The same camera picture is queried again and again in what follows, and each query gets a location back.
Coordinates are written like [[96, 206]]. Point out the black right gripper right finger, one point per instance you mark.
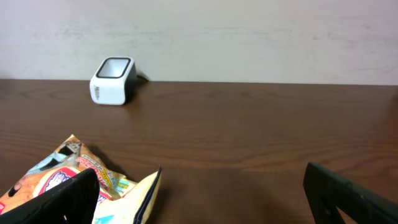
[[329, 193]]

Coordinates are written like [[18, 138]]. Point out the white barcode scanner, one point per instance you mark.
[[114, 81]]

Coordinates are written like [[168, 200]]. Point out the yellow snack bag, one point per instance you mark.
[[120, 200]]

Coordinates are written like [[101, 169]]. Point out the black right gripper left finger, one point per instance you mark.
[[72, 201]]

